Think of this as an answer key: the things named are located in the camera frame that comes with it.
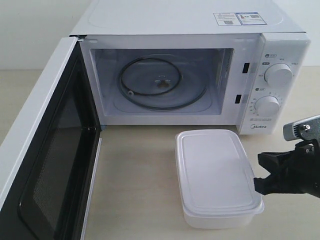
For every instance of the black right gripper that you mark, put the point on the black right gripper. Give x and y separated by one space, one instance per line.
282 180

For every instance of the white plastic lidded container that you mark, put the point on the white plastic lidded container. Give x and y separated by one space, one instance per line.
216 180

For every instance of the white microwave door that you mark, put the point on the white microwave door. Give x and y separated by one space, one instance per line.
48 159

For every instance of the white microwave oven body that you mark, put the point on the white microwave oven body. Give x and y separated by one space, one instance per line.
168 62

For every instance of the white lower timer knob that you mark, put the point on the white lower timer knob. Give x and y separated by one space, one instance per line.
267 106

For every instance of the white upper power knob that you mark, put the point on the white upper power knob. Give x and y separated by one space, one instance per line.
278 75

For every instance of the warning label sticker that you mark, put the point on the warning label sticker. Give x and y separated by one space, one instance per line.
239 19

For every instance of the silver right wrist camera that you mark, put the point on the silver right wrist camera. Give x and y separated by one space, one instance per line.
306 129

